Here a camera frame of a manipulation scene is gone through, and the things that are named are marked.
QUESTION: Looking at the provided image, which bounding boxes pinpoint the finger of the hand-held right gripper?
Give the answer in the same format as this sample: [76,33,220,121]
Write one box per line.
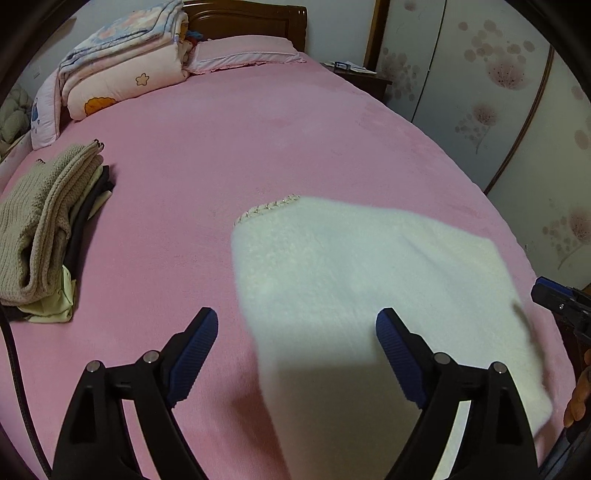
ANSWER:
[531,276,591,344]

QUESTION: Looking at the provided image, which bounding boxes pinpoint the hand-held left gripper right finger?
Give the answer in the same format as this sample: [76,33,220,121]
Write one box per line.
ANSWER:
[376,308,539,480]

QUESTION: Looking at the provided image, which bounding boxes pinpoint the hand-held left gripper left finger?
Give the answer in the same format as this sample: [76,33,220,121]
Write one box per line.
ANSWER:
[53,307,219,480]

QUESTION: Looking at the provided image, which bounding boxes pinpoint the white fluffy cardigan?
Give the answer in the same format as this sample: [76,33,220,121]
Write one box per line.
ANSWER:
[231,194,555,480]

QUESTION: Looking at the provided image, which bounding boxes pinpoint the folded dark clothes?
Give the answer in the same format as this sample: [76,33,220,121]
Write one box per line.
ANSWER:
[62,165,115,278]

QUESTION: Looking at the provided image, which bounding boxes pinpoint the stack of folded clothes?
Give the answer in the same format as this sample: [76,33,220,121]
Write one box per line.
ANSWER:
[0,142,105,305]

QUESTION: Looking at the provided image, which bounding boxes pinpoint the person's right hand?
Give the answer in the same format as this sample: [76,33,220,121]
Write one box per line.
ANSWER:
[564,351,591,430]

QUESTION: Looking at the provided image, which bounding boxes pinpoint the folded pale yellow garment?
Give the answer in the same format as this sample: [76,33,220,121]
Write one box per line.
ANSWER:
[18,265,77,324]

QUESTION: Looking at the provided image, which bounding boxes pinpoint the pink bed sheet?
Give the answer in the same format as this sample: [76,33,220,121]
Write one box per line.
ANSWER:
[0,34,571,480]

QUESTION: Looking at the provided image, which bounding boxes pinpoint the dark wooden nightstand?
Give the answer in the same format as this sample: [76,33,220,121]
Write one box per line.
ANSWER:
[323,60,393,103]

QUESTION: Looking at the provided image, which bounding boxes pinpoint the small pink printed pillow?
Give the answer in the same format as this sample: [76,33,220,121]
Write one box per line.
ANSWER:
[31,69,63,149]

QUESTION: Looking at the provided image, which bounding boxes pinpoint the folded pink cartoon quilt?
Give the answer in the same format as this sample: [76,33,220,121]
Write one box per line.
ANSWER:
[60,23,191,121]

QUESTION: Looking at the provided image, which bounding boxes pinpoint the beige plush toy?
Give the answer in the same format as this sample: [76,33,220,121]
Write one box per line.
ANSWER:
[0,88,35,155]

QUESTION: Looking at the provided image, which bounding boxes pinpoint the papers on nightstand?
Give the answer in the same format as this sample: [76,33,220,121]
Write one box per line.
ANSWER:
[332,60,377,75]

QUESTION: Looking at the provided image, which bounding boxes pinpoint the folded floral quilt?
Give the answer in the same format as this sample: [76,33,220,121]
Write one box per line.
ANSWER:
[60,0,189,70]

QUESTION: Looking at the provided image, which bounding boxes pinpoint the wooden headboard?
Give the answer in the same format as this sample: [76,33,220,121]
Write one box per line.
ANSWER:
[182,0,308,51]

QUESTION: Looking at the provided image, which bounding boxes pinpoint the black cable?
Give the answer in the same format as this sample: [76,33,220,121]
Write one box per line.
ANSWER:
[0,305,52,480]

